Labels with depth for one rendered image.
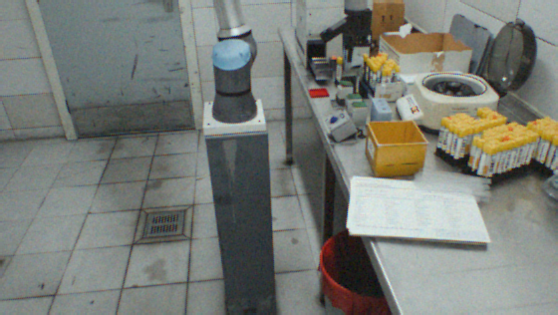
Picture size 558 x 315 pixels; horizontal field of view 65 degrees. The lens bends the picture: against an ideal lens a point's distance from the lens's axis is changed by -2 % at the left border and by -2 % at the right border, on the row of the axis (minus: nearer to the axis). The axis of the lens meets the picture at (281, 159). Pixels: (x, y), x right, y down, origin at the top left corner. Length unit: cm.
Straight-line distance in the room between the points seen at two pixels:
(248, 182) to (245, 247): 29
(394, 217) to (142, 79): 252
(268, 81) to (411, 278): 257
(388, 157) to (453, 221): 24
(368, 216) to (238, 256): 78
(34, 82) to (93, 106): 43
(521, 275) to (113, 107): 293
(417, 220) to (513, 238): 21
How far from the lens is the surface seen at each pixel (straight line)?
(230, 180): 152
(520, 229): 114
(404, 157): 121
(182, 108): 336
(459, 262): 101
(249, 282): 183
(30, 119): 372
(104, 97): 342
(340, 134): 135
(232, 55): 138
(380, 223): 104
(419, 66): 175
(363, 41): 152
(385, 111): 135
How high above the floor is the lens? 154
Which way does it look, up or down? 31 degrees down
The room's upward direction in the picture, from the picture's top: 2 degrees counter-clockwise
